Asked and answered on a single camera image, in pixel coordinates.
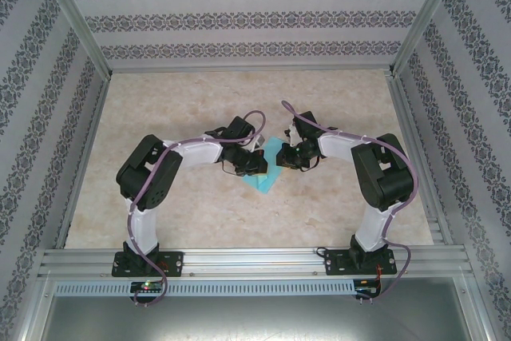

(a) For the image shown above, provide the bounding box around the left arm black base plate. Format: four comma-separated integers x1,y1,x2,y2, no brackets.
111,251,185,278

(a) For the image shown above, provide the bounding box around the aluminium mounting rail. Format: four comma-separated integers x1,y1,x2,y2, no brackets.
38,247,474,278

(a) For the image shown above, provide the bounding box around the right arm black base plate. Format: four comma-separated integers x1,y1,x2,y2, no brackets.
323,248,398,277

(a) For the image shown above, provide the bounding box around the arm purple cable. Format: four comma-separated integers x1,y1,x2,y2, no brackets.
281,100,419,301
125,110,267,307

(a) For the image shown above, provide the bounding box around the slotted grey cable duct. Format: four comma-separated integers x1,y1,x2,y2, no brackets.
53,279,357,296

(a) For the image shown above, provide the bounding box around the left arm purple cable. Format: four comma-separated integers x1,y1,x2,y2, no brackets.
125,110,267,307

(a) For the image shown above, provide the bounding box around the aluminium frame post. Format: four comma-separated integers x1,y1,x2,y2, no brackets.
34,0,113,78
386,0,478,78

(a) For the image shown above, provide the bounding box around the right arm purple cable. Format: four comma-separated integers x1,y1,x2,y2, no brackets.
281,100,419,301

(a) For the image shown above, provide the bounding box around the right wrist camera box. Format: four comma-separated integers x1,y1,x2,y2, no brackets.
284,121,301,147

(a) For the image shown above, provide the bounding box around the grey sheet metal panel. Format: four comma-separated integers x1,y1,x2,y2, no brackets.
39,292,478,341

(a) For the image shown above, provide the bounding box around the light blue paper sheet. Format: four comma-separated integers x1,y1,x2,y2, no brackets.
242,136,285,195

